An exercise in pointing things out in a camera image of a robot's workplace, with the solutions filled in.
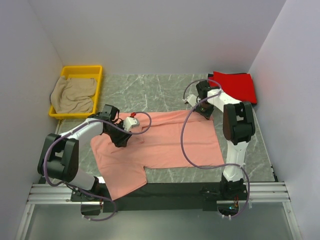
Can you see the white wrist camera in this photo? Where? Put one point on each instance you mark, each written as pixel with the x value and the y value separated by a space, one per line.
pixel 130 123
pixel 191 100

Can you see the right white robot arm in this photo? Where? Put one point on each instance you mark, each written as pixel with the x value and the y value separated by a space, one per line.
pixel 238 127

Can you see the red folded t shirt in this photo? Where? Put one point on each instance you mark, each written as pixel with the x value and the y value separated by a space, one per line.
pixel 240 86

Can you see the aluminium rail frame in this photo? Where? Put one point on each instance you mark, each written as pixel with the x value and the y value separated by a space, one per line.
pixel 260 192

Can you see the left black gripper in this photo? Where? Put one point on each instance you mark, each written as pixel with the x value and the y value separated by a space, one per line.
pixel 122 140

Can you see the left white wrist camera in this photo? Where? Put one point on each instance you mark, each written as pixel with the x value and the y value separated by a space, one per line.
pixel 130 123

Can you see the beige t shirt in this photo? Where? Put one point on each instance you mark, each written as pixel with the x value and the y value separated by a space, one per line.
pixel 73 95

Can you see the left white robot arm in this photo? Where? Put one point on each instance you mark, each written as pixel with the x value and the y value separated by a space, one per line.
pixel 59 157

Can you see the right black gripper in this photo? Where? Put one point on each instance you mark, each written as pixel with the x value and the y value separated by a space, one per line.
pixel 208 114

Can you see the pink t shirt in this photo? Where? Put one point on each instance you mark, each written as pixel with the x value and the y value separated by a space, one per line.
pixel 158 143

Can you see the black base bar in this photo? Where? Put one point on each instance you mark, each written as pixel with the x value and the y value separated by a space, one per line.
pixel 206 196

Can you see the yellow plastic bin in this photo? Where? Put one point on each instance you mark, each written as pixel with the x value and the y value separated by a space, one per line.
pixel 85 72

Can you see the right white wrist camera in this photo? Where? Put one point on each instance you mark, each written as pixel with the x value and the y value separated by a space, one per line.
pixel 191 100

